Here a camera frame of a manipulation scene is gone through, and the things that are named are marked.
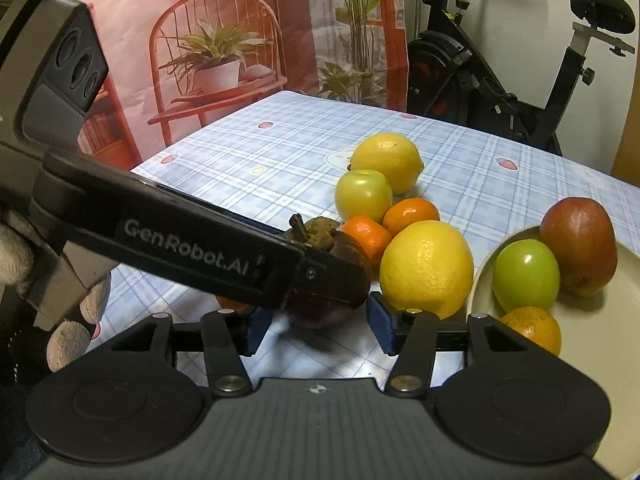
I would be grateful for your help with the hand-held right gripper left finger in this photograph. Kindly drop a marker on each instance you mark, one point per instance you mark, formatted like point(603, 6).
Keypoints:
point(259, 330)

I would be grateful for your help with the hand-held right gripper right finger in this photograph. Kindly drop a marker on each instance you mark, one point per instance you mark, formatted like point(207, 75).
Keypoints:
point(382, 322)

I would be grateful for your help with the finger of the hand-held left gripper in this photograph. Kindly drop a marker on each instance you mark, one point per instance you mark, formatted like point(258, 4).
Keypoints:
point(330, 275)

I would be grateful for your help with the dark purple mangosteen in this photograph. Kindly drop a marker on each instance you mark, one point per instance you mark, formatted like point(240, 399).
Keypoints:
point(330, 310)

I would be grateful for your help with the orange mandarin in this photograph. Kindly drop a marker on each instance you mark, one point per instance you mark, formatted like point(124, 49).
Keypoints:
point(232, 304)
point(412, 215)
point(367, 236)

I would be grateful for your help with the yellow lemon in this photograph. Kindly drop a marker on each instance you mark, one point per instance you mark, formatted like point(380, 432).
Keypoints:
point(387, 160)
point(426, 270)

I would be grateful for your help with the bright green apple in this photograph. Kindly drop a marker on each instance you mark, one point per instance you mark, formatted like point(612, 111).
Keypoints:
point(525, 275)

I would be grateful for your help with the dark-skinned orange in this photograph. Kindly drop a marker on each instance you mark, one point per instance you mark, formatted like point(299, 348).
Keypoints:
point(534, 329)

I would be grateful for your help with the beige round plate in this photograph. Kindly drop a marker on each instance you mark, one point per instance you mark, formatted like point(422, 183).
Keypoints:
point(590, 320)

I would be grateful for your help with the red apple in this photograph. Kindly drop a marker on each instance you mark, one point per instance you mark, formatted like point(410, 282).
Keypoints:
point(580, 252)

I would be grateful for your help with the person's left hand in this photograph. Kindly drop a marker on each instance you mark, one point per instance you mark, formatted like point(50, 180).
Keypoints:
point(67, 347)

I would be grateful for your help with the yellow-green apple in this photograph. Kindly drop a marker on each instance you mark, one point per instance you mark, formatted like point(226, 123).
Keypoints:
point(363, 195)

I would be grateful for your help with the blue checked tablecloth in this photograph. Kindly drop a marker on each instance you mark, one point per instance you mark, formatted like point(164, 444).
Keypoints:
point(280, 160)

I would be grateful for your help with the black exercise bike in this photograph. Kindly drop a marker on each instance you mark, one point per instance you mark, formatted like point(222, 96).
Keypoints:
point(480, 75)

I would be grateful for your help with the wooden board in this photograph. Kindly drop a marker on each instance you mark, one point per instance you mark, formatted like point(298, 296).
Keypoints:
point(629, 155)

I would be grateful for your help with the printed wall tapestry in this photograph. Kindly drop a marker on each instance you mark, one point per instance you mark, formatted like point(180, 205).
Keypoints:
point(210, 35)

